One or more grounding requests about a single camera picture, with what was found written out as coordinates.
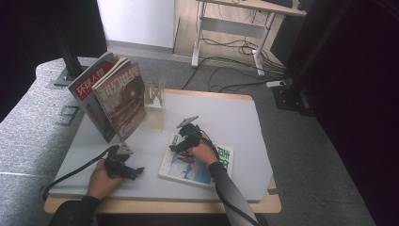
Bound white desk frame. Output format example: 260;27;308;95
191;0;308;78

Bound tangled black cables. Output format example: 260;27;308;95
200;37;267;58

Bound reddish brown cover magazine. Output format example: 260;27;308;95
92;61;147;142

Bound white power strip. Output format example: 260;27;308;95
265;80;287;89

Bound black floor socket plate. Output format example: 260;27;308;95
56;105;80;127

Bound person's right hand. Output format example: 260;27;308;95
182;140;220;167

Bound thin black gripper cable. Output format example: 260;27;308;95
199;129;262;226

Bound black metal stand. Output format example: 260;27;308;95
53;29;92;88
271;0;349;118

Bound looped black cable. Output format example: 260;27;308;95
207;66;293;94

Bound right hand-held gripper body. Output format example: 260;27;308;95
176;115;203;147

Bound black curtain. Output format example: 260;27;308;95
313;0;399;226

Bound person's left hand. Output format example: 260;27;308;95
86;159;125;201

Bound white green cover magazine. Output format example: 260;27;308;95
158;133;235;190

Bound black cabinet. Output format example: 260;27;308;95
270;12;312;67

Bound black keyboard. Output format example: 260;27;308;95
263;0;295;8

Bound beige expandable book rack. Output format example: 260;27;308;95
140;79;167;134

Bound thick black gripper cable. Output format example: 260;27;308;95
41;145;119;201

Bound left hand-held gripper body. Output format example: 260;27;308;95
104;141;135;178

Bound portrait cover magazine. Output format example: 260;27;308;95
67;51;121;144

